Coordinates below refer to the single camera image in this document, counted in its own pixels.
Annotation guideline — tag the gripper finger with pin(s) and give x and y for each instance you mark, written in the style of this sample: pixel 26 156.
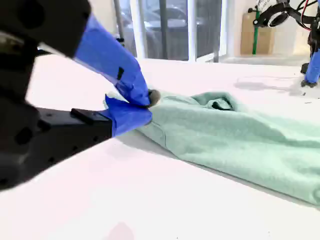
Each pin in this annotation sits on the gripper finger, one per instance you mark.
pixel 313 70
pixel 107 57
pixel 100 125

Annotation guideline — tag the pale green T-shirt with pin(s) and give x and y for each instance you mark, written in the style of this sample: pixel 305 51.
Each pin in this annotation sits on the pale green T-shirt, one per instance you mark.
pixel 225 140

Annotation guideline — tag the small black box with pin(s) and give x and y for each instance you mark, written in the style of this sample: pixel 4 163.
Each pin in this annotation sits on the small black box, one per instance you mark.
pixel 304 68

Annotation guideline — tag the grey metal pole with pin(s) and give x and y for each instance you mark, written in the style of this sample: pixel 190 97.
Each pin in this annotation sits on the grey metal pole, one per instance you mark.
pixel 120 25

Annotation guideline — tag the beige cardboard box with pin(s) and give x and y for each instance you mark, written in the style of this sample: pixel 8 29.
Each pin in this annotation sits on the beige cardboard box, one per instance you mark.
pixel 265 37

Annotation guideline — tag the green pole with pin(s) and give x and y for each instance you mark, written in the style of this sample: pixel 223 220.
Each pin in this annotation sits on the green pole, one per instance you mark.
pixel 255 37

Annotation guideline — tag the white window frame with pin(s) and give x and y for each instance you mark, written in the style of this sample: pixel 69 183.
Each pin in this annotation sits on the white window frame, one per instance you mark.
pixel 192 30

